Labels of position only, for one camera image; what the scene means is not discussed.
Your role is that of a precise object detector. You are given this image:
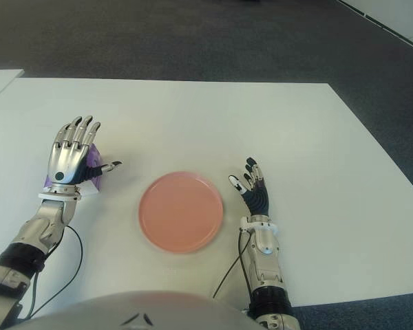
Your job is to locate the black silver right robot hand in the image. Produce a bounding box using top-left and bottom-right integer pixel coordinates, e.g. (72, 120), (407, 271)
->
(228, 157), (272, 217)

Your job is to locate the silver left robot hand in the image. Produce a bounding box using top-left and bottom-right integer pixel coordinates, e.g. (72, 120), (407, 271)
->
(47, 115), (124, 189)

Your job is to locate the purple white tissue pack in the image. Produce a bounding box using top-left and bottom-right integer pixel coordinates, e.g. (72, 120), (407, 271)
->
(43, 143), (107, 197)

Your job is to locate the pink round plate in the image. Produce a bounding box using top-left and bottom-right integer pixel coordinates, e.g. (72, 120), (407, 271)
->
(138, 170), (224, 255)

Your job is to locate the grey robot torso shell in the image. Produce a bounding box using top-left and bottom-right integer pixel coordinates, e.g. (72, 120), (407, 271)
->
(6, 290), (259, 330)

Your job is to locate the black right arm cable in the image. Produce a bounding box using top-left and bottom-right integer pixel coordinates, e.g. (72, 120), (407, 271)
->
(212, 228), (254, 312)

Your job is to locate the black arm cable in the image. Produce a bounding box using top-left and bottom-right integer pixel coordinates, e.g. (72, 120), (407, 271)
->
(20, 225), (83, 320)
(212, 228), (254, 312)

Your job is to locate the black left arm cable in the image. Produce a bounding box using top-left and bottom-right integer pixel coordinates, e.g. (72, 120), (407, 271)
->
(20, 225), (83, 320)

